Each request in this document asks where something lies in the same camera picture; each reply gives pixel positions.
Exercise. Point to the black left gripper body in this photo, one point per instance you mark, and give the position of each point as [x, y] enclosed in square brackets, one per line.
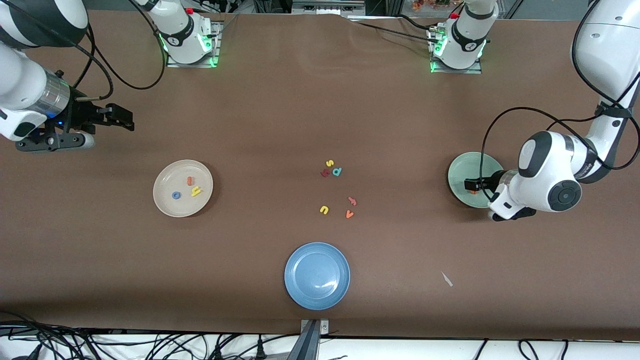
[492, 180]

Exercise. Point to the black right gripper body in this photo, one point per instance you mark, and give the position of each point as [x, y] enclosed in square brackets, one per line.
[81, 114]

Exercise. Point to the yellow foam letter h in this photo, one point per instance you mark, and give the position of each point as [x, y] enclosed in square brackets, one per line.
[196, 191]

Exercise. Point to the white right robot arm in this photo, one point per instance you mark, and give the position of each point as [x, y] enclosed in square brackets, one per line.
[20, 75]

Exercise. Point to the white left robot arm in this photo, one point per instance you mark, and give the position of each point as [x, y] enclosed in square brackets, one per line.
[545, 185]

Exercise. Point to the green round plate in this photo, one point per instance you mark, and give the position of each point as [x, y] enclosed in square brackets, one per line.
[457, 185]

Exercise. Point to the beige round plate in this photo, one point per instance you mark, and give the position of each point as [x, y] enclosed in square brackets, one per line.
[170, 175]

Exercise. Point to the small white paper scrap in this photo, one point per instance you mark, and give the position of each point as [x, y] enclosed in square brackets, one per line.
[447, 279]

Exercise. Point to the brown table cover sheet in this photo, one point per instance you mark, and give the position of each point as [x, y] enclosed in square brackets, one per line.
[100, 275]

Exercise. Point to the blue round plate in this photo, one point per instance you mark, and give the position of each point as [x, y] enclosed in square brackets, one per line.
[317, 276]

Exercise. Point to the orange decoration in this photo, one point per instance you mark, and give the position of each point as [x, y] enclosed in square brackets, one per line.
[430, 4]

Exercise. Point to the grey equipment box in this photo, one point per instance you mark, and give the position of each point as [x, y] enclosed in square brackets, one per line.
[327, 6]

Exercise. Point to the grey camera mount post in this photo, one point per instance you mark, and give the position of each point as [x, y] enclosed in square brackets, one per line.
[309, 342]

